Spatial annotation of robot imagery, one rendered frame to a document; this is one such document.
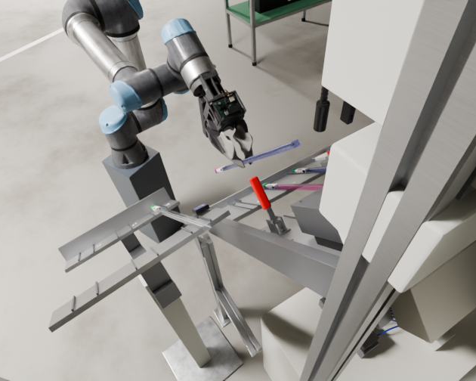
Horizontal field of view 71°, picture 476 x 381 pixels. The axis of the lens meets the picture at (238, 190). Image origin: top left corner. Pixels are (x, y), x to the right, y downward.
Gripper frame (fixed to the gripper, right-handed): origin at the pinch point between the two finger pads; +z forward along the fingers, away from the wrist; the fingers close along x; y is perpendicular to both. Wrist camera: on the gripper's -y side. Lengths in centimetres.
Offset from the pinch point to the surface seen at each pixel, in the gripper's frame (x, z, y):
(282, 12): 148, -124, -153
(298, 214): -5.9, 14.7, 26.1
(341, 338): -13.9, 26.5, 38.6
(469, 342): 30, 64, -2
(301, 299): 2.1, 38.3, -18.7
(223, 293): -12, 33, -59
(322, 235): -5.9, 18.4, 29.4
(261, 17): 130, -127, -155
